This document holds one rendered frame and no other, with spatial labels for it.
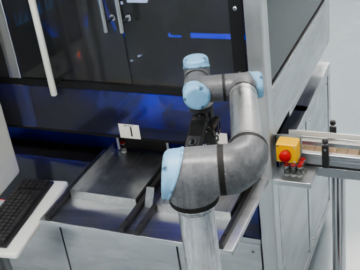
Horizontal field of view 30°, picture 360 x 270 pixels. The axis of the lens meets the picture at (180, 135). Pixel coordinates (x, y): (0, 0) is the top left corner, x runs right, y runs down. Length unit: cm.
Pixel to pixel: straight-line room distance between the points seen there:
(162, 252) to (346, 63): 296
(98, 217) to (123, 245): 56
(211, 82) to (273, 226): 83
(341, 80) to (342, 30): 98
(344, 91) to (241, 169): 348
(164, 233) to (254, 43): 67
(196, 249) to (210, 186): 19
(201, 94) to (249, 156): 37
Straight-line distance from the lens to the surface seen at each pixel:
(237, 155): 147
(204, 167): 146
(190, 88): 180
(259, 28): 211
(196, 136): 195
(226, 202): 227
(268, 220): 248
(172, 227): 219
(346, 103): 474
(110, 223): 226
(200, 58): 191
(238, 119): 163
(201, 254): 161
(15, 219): 249
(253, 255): 261
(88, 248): 296
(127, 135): 250
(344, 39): 579
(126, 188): 242
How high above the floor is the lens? 219
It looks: 29 degrees down
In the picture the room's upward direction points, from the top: 8 degrees counter-clockwise
